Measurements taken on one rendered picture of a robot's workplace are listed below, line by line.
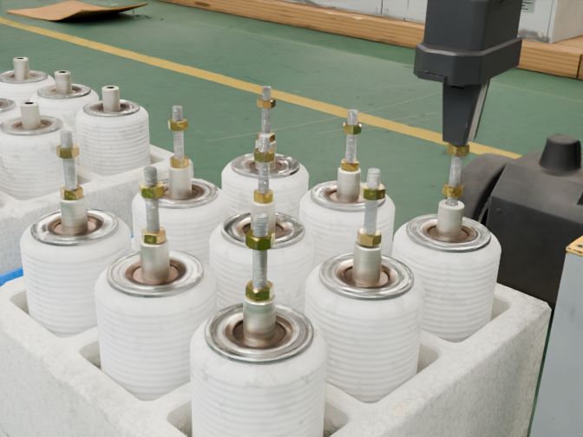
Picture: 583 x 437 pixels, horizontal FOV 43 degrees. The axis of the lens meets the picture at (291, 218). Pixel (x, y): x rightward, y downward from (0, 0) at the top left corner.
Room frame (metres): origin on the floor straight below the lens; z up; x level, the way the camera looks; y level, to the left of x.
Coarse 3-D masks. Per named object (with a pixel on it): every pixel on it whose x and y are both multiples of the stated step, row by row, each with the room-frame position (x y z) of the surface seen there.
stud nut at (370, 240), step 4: (360, 232) 0.52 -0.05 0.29; (376, 232) 0.52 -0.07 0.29; (380, 232) 0.52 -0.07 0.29; (360, 236) 0.52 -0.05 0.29; (364, 236) 0.52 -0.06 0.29; (368, 236) 0.52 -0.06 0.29; (372, 236) 0.52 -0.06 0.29; (376, 236) 0.52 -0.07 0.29; (380, 236) 0.52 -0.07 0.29; (360, 240) 0.52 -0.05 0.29; (364, 240) 0.52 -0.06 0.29; (368, 240) 0.52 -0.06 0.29; (372, 240) 0.52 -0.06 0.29; (376, 240) 0.52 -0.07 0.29; (380, 240) 0.52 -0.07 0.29; (364, 244) 0.52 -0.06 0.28; (368, 244) 0.52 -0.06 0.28; (372, 244) 0.52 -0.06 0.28; (376, 244) 0.52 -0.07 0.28
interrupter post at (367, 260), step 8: (360, 248) 0.52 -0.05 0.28; (368, 248) 0.52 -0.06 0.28; (376, 248) 0.52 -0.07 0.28; (360, 256) 0.52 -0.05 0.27; (368, 256) 0.51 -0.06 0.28; (376, 256) 0.52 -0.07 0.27; (360, 264) 0.52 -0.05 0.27; (368, 264) 0.51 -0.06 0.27; (376, 264) 0.52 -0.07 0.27; (352, 272) 0.52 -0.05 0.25; (360, 272) 0.52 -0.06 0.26; (368, 272) 0.51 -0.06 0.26; (376, 272) 0.52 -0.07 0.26; (360, 280) 0.52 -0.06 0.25; (368, 280) 0.51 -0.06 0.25; (376, 280) 0.52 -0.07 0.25
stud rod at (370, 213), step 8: (376, 168) 0.53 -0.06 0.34; (368, 176) 0.52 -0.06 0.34; (376, 176) 0.52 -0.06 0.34; (368, 184) 0.52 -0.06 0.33; (376, 184) 0.52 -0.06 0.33; (368, 200) 0.52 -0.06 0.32; (376, 200) 0.52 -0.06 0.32; (368, 208) 0.52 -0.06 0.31; (376, 208) 0.52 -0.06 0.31; (368, 216) 0.52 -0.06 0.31; (376, 216) 0.52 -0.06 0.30; (368, 224) 0.52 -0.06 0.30; (376, 224) 0.52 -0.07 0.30; (368, 232) 0.52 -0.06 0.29
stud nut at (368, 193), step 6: (360, 186) 0.53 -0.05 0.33; (366, 186) 0.52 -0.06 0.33; (360, 192) 0.53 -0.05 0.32; (366, 192) 0.52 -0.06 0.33; (372, 192) 0.52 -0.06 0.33; (378, 192) 0.52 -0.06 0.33; (384, 192) 0.52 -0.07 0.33; (366, 198) 0.52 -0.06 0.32; (372, 198) 0.52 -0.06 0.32; (378, 198) 0.52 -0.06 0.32
